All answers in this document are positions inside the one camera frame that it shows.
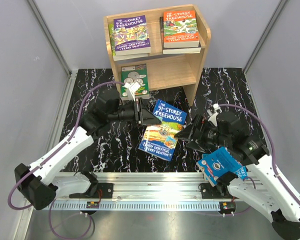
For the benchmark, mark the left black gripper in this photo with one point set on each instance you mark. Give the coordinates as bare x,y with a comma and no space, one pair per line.
143,115

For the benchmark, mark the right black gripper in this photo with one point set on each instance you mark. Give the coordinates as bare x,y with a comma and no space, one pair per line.
201,124

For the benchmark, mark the dark blue 91-Storey Treehouse book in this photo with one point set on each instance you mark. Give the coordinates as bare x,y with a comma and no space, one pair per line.
159,139

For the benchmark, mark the green coin cover book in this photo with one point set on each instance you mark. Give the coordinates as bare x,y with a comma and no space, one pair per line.
136,74

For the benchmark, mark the purple 52-Storey Treehouse book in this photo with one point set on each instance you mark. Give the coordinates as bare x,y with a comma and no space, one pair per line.
131,36

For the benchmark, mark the orange 78-Storey Treehouse book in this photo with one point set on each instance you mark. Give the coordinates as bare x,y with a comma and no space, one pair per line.
180,29

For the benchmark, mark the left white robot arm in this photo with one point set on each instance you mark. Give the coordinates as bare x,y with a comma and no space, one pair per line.
39,183

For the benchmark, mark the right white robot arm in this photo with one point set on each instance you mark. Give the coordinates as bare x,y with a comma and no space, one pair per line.
224,129

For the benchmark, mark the black marble pattern mat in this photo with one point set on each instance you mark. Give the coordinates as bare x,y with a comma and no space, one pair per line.
118,149

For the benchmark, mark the light blue paperback book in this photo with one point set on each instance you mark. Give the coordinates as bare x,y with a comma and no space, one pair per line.
217,163

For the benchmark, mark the blue Storey Treehouse book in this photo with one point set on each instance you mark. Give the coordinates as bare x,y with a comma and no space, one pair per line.
242,172

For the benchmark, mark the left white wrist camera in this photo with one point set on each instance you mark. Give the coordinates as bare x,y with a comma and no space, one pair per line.
130,89

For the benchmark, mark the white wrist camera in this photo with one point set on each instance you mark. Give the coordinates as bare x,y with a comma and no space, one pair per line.
130,89
213,111

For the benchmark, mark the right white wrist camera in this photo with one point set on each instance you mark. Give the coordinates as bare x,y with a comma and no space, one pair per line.
213,111

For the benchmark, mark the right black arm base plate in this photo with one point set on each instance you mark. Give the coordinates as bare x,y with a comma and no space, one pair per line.
214,192

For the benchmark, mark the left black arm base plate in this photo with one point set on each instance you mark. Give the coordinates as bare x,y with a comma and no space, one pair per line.
105,189

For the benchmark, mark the aluminium rail frame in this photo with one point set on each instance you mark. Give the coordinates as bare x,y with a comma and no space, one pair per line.
154,190

